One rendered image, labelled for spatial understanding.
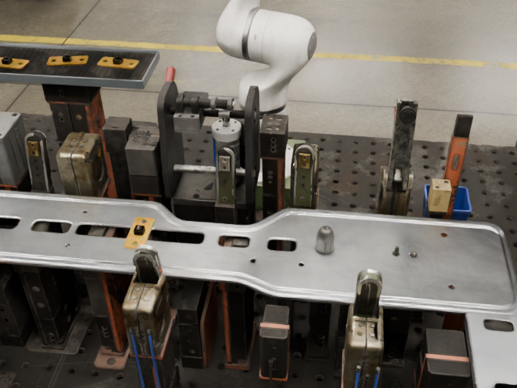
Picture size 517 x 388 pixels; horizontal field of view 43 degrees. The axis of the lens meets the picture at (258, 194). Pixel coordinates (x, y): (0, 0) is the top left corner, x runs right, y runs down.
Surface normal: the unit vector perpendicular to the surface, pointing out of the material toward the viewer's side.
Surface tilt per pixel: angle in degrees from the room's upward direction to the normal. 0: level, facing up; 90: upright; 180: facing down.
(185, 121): 90
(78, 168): 90
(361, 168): 0
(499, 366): 0
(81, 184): 90
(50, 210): 0
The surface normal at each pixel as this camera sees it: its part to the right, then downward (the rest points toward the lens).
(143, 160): -0.13, 0.62
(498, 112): -0.01, -0.78
